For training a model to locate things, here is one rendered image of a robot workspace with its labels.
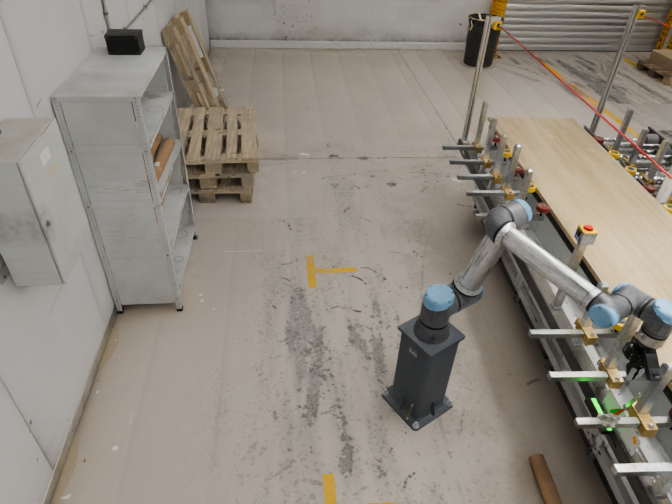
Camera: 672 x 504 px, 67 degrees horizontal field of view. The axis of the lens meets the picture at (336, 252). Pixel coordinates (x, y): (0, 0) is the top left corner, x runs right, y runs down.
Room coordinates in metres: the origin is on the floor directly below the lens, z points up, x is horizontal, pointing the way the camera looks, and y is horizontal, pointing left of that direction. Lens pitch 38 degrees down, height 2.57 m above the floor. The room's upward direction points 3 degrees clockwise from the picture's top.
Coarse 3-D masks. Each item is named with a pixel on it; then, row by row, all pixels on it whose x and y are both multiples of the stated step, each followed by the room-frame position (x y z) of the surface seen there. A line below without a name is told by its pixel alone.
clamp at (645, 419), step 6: (636, 402) 1.30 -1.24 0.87; (630, 414) 1.26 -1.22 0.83; (636, 414) 1.24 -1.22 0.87; (642, 414) 1.24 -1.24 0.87; (648, 414) 1.24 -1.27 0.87; (642, 420) 1.21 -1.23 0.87; (648, 420) 1.21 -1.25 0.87; (642, 426) 1.19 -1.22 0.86; (654, 426) 1.19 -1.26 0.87; (642, 432) 1.18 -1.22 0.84; (648, 432) 1.17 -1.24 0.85; (654, 432) 1.17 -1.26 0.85
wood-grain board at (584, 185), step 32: (512, 128) 3.90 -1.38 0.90; (544, 128) 3.93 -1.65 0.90; (576, 128) 3.96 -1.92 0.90; (544, 160) 3.36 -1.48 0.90; (576, 160) 3.38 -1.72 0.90; (608, 160) 3.41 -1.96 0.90; (544, 192) 2.90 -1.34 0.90; (576, 192) 2.92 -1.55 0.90; (608, 192) 2.94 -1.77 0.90; (640, 192) 2.96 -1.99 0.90; (576, 224) 2.54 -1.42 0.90; (608, 224) 2.55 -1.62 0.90; (640, 224) 2.57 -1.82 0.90; (608, 256) 2.23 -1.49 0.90; (640, 256) 2.25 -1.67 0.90; (640, 288) 1.97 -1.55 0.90
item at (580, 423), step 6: (576, 420) 1.21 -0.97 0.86; (582, 420) 1.21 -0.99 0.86; (588, 420) 1.21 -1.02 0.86; (594, 420) 1.21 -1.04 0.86; (600, 420) 1.21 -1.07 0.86; (624, 420) 1.21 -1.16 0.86; (630, 420) 1.22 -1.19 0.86; (636, 420) 1.22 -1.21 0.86; (654, 420) 1.22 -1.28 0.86; (660, 420) 1.22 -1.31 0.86; (666, 420) 1.22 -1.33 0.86; (576, 426) 1.19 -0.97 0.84; (582, 426) 1.19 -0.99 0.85; (588, 426) 1.19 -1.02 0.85; (594, 426) 1.19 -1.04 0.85; (600, 426) 1.19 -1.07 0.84; (618, 426) 1.20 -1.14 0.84; (624, 426) 1.20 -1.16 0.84; (630, 426) 1.20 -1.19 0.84; (636, 426) 1.20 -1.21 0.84; (660, 426) 1.21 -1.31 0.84; (666, 426) 1.21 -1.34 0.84
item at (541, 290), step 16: (464, 144) 4.00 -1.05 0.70; (528, 272) 2.32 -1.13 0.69; (544, 288) 2.17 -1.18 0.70; (544, 304) 2.06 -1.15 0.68; (560, 320) 1.92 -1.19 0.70; (576, 352) 1.71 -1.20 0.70; (576, 368) 1.63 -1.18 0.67; (592, 368) 1.61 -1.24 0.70; (592, 384) 1.51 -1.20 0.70; (624, 448) 1.19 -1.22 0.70; (640, 448) 1.20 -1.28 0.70; (640, 480) 1.06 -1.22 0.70; (640, 496) 1.02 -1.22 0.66; (656, 496) 0.99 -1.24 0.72
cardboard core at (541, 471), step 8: (536, 456) 1.52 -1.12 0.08; (536, 464) 1.48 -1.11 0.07; (544, 464) 1.48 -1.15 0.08; (536, 472) 1.44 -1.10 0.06; (544, 472) 1.43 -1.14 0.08; (544, 480) 1.39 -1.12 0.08; (552, 480) 1.39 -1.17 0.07; (544, 488) 1.35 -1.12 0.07; (552, 488) 1.35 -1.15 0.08; (544, 496) 1.32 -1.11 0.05; (552, 496) 1.31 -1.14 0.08
